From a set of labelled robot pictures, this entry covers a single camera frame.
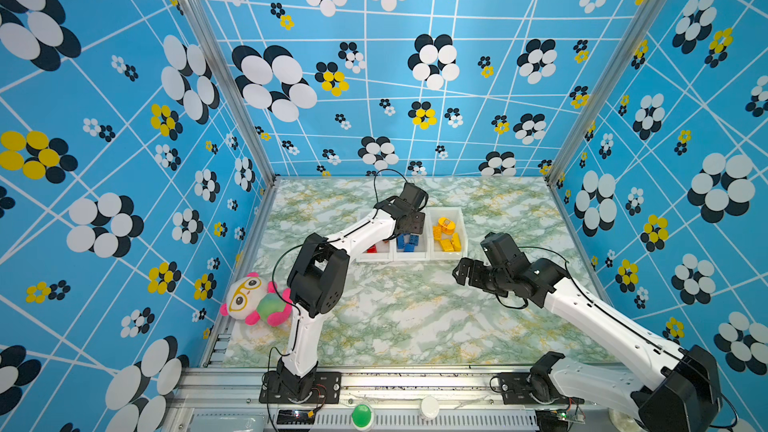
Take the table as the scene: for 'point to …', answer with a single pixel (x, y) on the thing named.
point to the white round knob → (430, 407)
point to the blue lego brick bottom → (413, 236)
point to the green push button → (361, 415)
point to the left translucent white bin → (380, 252)
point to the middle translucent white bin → (422, 250)
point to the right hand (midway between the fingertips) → (467, 276)
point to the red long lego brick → (372, 249)
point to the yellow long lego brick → (447, 226)
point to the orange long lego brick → (456, 242)
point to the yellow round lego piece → (437, 232)
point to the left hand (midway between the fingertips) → (412, 219)
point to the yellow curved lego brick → (446, 245)
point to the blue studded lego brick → (401, 241)
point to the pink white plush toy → (254, 299)
